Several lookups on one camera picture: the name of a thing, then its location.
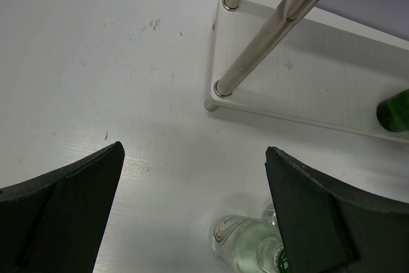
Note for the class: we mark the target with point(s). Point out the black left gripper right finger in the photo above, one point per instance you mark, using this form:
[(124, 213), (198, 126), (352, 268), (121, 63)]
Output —
[(327, 225)]

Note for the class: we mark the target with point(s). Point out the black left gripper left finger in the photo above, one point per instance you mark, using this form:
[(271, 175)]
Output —
[(55, 222)]

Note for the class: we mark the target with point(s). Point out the clear glass soda bottle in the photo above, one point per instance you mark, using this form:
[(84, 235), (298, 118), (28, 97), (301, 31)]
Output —
[(269, 215)]

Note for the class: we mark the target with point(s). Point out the clear Chang soda bottle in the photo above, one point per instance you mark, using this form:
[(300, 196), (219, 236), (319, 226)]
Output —
[(248, 244)]

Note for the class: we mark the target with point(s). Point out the green bottle colourful label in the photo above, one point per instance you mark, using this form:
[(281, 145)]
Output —
[(392, 113)]

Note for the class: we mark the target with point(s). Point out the white two-tier shelf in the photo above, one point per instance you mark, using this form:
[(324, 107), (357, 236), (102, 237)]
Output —
[(293, 61)]

